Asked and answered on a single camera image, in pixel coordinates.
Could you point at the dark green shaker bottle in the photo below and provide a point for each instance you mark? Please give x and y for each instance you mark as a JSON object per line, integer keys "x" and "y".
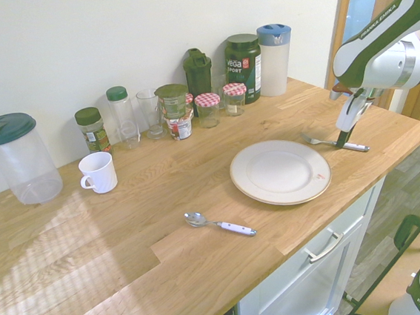
{"x": 198, "y": 73}

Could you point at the white pitcher with blue lid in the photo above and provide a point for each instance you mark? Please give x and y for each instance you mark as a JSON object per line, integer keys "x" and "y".
{"x": 275, "y": 65}

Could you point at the red and white yogurt cup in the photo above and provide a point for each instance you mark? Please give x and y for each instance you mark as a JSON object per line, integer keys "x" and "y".
{"x": 180, "y": 127}

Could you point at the white kitchen cabinet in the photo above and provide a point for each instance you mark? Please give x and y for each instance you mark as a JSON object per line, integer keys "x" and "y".
{"x": 301, "y": 290}

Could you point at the tall clear drinking glass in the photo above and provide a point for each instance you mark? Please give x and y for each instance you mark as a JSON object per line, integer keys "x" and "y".
{"x": 151, "y": 112}

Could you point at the white ceramic mug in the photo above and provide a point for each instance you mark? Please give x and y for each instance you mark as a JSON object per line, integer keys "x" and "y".
{"x": 101, "y": 173}

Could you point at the plastic tub with green lid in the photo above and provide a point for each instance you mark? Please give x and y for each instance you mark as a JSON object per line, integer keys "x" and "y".
{"x": 172, "y": 101}

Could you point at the clear jug with green lid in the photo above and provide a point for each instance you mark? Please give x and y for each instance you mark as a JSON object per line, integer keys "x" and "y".
{"x": 17, "y": 161}

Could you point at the spice jar with green lid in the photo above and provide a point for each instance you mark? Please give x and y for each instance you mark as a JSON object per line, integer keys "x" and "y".
{"x": 94, "y": 133}

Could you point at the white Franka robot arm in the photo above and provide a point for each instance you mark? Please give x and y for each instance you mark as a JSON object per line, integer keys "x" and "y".
{"x": 374, "y": 48}

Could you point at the short clear glass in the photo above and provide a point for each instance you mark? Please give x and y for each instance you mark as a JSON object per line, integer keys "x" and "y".
{"x": 219, "y": 84}

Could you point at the glass jar red checkered lid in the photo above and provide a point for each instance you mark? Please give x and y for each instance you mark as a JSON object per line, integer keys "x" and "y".
{"x": 235, "y": 99}
{"x": 189, "y": 100}
{"x": 207, "y": 109}

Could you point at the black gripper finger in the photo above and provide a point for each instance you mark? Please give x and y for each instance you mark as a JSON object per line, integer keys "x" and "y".
{"x": 345, "y": 139}

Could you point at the green Vega Sport tub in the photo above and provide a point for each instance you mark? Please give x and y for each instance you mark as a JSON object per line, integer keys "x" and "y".
{"x": 244, "y": 68}

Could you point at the white plate with gold rim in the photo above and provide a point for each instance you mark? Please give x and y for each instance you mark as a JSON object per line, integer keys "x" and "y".
{"x": 280, "y": 171}

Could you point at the clear bottle with green cap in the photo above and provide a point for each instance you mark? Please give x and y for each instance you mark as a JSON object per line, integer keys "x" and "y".
{"x": 123, "y": 117}

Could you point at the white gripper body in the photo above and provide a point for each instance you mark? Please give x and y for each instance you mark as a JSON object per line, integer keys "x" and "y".
{"x": 350, "y": 112}

